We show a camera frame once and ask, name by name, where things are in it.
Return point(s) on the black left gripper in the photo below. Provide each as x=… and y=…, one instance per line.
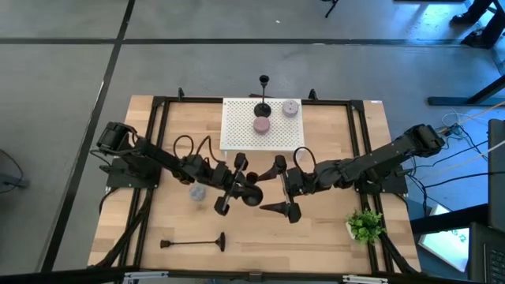
x=227, y=179

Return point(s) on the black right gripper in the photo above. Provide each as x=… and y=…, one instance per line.
x=305, y=179

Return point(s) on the tall black candlestick holder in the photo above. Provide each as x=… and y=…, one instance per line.
x=221, y=241

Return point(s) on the pink speckled candle tin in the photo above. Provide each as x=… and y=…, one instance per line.
x=261, y=125

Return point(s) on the medium black candlestick holder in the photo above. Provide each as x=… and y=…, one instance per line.
x=262, y=110

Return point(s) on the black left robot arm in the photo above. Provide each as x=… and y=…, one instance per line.
x=158, y=155

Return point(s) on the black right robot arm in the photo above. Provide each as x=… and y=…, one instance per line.
x=378, y=155

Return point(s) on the white perforated metal shelf riser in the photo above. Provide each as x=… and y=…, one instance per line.
x=240, y=134

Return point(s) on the green plant in white pot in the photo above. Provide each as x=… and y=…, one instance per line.
x=366, y=225

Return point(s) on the white tablet screen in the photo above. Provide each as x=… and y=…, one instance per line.
x=446, y=244

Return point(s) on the black desk leg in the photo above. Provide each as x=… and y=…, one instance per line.
x=446, y=101

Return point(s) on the black tripod leg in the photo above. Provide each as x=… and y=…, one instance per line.
x=330, y=8

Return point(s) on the black monitor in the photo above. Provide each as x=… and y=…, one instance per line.
x=497, y=177

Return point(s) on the grey floor box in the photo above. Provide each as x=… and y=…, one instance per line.
x=17, y=183

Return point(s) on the dark laptop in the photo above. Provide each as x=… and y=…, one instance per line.
x=493, y=256

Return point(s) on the person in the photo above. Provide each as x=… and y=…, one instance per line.
x=475, y=37

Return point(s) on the black aluminium table frame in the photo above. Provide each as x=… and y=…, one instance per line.
x=197, y=101

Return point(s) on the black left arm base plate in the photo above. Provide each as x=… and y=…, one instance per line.
x=130, y=182

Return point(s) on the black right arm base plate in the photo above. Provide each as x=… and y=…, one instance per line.
x=394, y=186

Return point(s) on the silver aluminium bracket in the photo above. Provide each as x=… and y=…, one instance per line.
x=365, y=279
x=146, y=275

